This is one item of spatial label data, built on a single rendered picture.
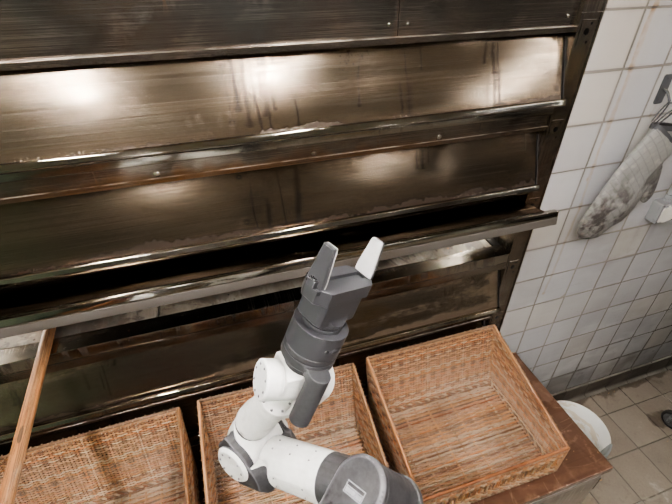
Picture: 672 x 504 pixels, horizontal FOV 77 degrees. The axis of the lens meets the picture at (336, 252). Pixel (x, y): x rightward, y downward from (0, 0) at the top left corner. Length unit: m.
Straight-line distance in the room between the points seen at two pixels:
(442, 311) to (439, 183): 0.54
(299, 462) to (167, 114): 0.74
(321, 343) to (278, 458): 0.31
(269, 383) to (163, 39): 0.69
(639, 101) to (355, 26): 0.96
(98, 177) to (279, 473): 0.72
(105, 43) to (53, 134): 0.21
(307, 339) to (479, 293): 1.15
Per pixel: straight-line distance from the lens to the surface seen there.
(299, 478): 0.84
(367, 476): 0.74
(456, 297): 1.64
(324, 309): 0.59
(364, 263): 0.65
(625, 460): 2.75
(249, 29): 1.00
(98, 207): 1.13
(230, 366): 1.46
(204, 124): 1.01
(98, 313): 1.10
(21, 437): 1.22
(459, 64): 1.20
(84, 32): 1.01
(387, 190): 1.21
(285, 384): 0.68
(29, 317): 1.13
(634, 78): 1.60
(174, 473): 1.74
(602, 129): 1.60
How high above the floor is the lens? 2.08
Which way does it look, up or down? 36 degrees down
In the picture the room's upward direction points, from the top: straight up
